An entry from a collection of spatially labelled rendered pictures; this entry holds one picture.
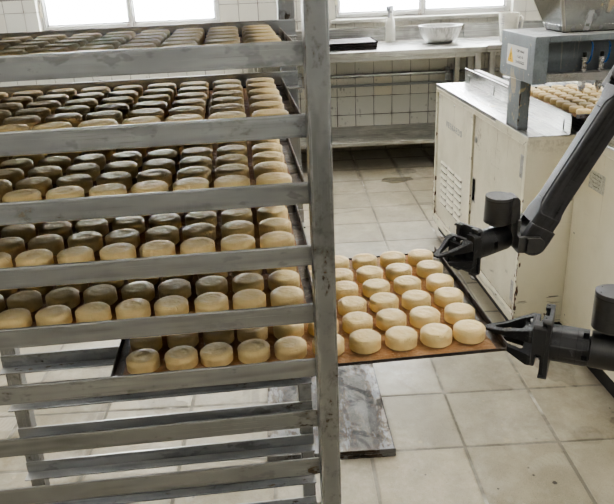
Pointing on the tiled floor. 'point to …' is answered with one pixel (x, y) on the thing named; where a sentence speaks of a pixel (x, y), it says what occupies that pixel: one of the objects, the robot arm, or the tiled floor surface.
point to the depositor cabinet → (455, 204)
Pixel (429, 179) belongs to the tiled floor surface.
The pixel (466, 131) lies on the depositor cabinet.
